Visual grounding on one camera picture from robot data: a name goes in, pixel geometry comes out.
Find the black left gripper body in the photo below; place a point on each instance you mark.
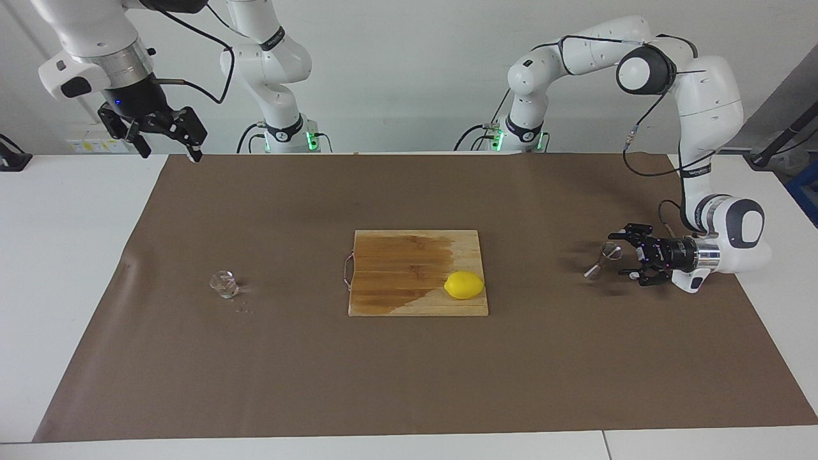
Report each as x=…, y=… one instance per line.
x=671, y=253

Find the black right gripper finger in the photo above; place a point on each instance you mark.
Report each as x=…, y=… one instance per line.
x=188, y=131
x=124, y=128

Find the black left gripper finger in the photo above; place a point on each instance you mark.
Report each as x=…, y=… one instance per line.
x=641, y=234
x=652, y=276

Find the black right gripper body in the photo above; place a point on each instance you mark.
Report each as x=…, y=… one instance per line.
x=137, y=99

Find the steel double jigger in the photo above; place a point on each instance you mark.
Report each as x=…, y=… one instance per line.
x=610, y=250

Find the small clear glass cup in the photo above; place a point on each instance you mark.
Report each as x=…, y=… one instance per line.
x=223, y=285

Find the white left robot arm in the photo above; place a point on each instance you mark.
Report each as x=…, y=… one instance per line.
x=709, y=96

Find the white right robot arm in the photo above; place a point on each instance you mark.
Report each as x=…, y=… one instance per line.
x=96, y=32

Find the black table clamp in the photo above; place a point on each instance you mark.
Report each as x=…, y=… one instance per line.
x=13, y=160

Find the blue crate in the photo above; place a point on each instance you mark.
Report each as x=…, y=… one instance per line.
x=806, y=191

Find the black stand pole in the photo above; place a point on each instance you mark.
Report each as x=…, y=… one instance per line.
x=776, y=139

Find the yellow lemon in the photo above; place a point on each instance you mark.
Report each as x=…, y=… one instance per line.
x=464, y=285

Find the wooden cutting board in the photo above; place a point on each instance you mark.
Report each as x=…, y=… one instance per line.
x=396, y=281

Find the brown table mat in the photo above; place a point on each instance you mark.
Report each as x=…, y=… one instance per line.
x=409, y=383

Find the white wall socket box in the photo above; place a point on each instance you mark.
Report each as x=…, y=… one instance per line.
x=83, y=145

